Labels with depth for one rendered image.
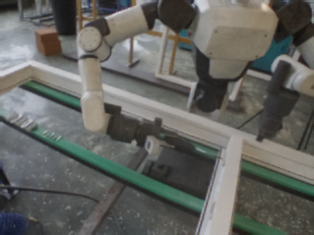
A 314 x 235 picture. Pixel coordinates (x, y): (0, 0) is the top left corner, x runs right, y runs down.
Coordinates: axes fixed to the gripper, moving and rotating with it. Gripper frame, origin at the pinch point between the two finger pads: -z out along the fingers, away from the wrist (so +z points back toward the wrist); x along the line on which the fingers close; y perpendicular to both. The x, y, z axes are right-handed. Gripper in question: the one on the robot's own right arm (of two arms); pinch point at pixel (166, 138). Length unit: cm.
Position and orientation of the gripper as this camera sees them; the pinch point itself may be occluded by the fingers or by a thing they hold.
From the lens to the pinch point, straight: 67.8
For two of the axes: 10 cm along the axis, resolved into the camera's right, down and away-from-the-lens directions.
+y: 0.1, -3.3, 9.4
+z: -9.7, -2.3, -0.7
